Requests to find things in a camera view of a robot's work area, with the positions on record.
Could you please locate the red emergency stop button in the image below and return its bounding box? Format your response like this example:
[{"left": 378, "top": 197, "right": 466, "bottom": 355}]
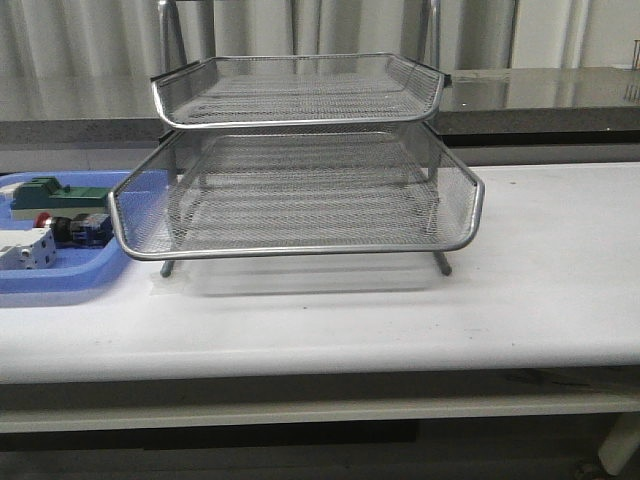
[{"left": 34, "top": 212, "right": 113, "bottom": 249}]

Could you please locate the dark granite counter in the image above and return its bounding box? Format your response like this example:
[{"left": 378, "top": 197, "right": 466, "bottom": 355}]
[{"left": 1, "top": 67, "right": 639, "bottom": 147}]

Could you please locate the blue plastic tray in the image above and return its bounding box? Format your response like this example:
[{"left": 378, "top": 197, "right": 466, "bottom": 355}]
[{"left": 1, "top": 170, "right": 129, "bottom": 297}]

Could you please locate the green terminal block module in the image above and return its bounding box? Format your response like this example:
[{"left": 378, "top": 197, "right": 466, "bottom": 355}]
[{"left": 10, "top": 176, "right": 110, "bottom": 220}]

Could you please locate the white circuit breaker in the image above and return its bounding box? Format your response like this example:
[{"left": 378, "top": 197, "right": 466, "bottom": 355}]
[{"left": 1, "top": 228, "right": 57, "bottom": 270}]

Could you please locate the white table leg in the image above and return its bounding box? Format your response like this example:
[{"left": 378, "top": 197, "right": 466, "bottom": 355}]
[{"left": 597, "top": 412, "right": 640, "bottom": 476}]

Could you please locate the silver rack frame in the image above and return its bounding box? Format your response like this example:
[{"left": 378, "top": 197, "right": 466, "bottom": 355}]
[{"left": 158, "top": 0, "right": 454, "bottom": 279}]

